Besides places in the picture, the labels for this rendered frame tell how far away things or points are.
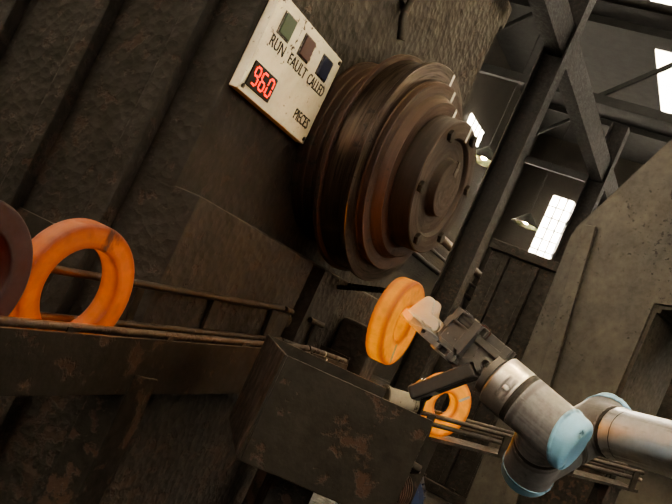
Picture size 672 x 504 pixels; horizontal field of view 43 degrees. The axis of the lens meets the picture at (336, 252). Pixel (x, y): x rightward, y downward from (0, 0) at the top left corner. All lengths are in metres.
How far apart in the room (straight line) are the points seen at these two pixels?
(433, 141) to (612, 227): 2.95
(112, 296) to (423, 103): 0.77
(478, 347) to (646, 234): 3.08
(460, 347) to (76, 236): 0.64
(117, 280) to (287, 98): 0.54
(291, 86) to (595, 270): 3.10
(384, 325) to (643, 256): 3.10
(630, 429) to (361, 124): 0.70
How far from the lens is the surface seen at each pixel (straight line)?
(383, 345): 1.42
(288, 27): 1.49
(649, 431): 1.41
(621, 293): 4.38
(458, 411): 2.11
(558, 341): 4.39
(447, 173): 1.70
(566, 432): 1.34
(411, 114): 1.64
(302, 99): 1.59
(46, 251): 1.07
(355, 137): 1.58
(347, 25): 1.70
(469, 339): 1.40
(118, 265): 1.16
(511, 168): 10.93
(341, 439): 1.05
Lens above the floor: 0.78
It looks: 4 degrees up
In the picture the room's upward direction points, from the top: 25 degrees clockwise
